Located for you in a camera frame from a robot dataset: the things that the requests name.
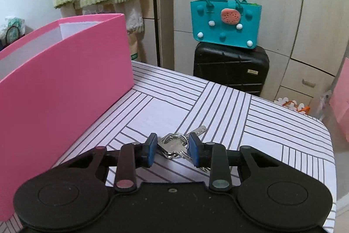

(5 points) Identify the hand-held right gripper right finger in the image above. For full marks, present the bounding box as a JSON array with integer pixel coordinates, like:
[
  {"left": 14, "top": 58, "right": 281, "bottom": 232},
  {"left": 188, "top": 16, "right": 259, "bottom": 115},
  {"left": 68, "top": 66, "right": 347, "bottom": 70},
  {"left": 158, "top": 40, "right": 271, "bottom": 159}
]
[{"left": 189, "top": 132, "right": 281, "bottom": 192}]

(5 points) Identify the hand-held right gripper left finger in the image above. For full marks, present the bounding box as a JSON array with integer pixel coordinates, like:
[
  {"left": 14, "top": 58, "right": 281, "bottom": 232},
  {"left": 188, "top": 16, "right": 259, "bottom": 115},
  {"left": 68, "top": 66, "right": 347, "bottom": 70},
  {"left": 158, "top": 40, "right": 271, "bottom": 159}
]
[{"left": 67, "top": 133, "right": 159, "bottom": 192}]

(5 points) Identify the bunch of silver keys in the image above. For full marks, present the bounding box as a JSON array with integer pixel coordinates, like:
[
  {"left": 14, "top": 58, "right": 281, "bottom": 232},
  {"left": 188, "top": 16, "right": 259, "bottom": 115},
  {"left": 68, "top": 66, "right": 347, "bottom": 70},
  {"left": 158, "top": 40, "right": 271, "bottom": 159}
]
[{"left": 157, "top": 125, "right": 208, "bottom": 171}]

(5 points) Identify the pink storage box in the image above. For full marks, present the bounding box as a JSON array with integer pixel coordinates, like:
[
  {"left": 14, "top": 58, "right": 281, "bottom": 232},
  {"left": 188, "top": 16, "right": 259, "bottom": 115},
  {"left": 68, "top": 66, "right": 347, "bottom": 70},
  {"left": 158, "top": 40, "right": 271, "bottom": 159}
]
[{"left": 0, "top": 13, "right": 135, "bottom": 223}]

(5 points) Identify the striped bedsheet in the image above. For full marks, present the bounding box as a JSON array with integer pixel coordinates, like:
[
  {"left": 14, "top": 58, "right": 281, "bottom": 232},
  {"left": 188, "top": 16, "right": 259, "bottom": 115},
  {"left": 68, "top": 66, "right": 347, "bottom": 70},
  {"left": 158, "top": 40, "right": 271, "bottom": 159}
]
[{"left": 9, "top": 60, "right": 338, "bottom": 233}]

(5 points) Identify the black suitcase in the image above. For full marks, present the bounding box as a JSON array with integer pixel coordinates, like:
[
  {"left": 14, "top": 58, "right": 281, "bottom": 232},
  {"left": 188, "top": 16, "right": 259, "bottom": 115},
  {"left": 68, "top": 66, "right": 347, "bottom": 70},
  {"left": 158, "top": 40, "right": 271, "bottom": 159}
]
[{"left": 193, "top": 42, "right": 270, "bottom": 98}]

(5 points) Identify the white orange flower item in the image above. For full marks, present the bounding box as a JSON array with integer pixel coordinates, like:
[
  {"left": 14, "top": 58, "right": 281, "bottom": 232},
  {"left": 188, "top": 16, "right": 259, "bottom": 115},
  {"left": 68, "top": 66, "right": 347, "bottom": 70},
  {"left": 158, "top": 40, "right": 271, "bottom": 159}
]
[{"left": 274, "top": 97, "right": 311, "bottom": 115}]

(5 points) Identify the teal felt tote bag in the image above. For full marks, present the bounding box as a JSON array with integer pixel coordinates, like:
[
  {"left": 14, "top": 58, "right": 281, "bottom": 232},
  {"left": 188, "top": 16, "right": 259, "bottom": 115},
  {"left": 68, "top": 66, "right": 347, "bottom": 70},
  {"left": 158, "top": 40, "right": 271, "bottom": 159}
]
[{"left": 190, "top": 0, "right": 262, "bottom": 50}]

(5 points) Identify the pack of tissues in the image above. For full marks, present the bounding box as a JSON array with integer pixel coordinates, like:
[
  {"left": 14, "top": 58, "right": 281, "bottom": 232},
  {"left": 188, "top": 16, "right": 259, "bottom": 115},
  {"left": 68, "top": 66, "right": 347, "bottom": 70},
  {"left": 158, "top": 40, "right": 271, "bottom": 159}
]
[{"left": 0, "top": 15, "right": 27, "bottom": 45}]

